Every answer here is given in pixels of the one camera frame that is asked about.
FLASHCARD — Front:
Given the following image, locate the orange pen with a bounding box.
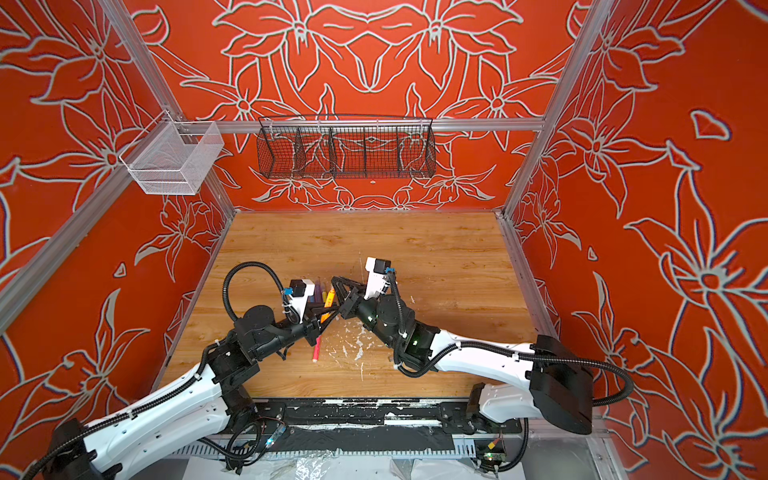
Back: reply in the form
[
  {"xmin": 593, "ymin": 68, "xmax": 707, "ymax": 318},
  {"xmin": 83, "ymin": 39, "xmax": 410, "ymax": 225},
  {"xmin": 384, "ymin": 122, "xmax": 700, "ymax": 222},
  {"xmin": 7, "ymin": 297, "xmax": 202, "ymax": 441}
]
[{"xmin": 321, "ymin": 288, "xmax": 336, "ymax": 323}]

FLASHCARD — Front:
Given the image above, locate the red pen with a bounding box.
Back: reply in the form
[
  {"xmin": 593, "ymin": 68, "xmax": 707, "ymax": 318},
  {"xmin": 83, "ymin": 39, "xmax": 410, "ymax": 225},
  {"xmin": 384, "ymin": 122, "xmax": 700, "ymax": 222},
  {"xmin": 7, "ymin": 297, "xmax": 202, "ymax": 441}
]
[{"xmin": 312, "ymin": 337, "xmax": 322, "ymax": 363}]

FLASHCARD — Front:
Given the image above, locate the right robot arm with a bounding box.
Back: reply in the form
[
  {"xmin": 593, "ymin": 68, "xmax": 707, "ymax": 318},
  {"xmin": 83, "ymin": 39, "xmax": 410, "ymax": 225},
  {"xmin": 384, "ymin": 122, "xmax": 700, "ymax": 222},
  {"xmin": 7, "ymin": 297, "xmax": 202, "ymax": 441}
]
[{"xmin": 332, "ymin": 273, "xmax": 635, "ymax": 435}]

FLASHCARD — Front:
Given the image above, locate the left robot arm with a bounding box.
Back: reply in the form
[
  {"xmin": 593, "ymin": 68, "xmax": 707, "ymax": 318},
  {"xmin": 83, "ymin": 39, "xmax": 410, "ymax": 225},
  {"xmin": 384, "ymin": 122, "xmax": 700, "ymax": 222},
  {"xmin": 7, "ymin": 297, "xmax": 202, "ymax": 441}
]
[{"xmin": 24, "ymin": 261, "xmax": 338, "ymax": 479}]

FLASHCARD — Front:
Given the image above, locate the clear plastic bin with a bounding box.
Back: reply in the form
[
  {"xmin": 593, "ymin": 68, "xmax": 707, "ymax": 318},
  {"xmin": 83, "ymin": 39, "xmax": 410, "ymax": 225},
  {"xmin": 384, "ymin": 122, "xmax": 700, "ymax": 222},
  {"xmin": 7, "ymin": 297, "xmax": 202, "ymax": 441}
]
[{"xmin": 120, "ymin": 121, "xmax": 224, "ymax": 196}]

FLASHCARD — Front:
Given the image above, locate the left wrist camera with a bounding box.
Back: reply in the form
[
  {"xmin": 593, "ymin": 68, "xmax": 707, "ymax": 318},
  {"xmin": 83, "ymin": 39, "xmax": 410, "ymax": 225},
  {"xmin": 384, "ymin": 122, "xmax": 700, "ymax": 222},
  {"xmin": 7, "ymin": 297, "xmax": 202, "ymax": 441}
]
[{"xmin": 282, "ymin": 279, "xmax": 315, "ymax": 324}]

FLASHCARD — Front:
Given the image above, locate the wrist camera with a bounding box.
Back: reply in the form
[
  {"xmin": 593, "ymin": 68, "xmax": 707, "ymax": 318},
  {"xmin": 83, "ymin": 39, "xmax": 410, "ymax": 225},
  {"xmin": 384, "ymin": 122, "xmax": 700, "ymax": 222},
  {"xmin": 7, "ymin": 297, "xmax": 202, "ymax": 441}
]
[
  {"xmin": 282, "ymin": 279, "xmax": 315, "ymax": 324},
  {"xmin": 364, "ymin": 257, "xmax": 392, "ymax": 300}
]

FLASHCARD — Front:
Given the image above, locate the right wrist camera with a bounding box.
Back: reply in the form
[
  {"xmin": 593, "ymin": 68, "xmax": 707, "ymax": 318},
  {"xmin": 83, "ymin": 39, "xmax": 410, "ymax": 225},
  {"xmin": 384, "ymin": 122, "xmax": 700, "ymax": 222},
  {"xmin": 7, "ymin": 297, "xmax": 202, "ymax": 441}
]
[{"xmin": 364, "ymin": 257, "xmax": 392, "ymax": 300}]

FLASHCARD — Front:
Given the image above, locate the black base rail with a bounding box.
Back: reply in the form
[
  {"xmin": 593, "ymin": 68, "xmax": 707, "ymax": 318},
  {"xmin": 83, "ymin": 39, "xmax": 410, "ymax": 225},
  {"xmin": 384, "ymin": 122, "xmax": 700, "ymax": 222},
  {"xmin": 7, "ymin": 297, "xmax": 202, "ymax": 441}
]
[{"xmin": 243, "ymin": 398, "xmax": 522, "ymax": 435}]

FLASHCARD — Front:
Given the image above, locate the black wire basket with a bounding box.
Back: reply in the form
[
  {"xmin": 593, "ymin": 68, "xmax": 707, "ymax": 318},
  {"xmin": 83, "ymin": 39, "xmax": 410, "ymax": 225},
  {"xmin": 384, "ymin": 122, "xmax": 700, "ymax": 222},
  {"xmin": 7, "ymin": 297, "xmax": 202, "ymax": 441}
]
[{"xmin": 256, "ymin": 116, "xmax": 437, "ymax": 180}]

